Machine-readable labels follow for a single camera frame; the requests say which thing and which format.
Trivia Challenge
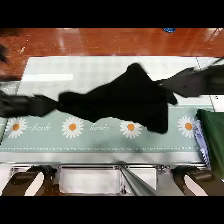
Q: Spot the light blue garment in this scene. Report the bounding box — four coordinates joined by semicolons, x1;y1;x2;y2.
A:
193;119;212;168

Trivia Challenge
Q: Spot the black garment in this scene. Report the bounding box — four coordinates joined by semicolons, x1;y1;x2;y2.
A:
57;62;179;135

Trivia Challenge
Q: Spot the dark green garment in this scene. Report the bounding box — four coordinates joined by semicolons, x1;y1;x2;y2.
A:
195;108;224;181

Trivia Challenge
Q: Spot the blue object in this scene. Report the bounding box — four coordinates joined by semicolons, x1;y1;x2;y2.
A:
162;27;177;34

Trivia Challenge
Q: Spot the silver frame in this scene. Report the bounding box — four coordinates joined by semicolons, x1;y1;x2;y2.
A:
0;161;224;197

